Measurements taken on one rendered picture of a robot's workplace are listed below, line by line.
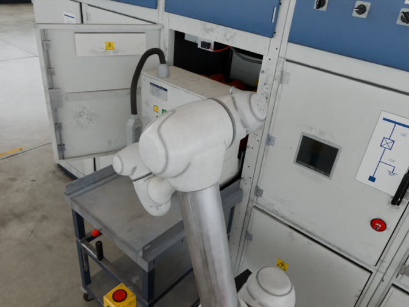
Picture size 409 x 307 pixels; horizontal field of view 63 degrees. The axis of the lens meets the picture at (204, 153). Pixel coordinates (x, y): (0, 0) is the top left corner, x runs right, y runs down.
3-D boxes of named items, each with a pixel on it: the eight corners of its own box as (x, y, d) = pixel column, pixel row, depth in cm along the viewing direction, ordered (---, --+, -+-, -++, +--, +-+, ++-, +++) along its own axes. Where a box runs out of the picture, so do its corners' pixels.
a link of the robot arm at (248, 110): (218, 97, 94) (182, 110, 86) (265, 74, 80) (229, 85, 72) (235, 141, 95) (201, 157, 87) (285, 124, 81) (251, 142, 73)
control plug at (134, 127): (132, 151, 174) (132, 121, 165) (126, 148, 176) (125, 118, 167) (143, 147, 179) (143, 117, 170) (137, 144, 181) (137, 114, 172)
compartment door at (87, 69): (54, 158, 191) (32, 21, 153) (158, 142, 218) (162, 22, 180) (55, 164, 186) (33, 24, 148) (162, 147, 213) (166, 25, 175)
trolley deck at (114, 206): (148, 273, 136) (148, 262, 132) (64, 201, 167) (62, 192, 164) (241, 200, 182) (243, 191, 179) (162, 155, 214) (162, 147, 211)
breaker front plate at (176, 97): (206, 195, 163) (216, 105, 139) (140, 156, 188) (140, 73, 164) (207, 194, 164) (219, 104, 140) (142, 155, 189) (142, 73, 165)
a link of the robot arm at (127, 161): (135, 142, 136) (148, 172, 137) (103, 156, 125) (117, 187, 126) (150, 136, 128) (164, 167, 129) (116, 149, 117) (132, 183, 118)
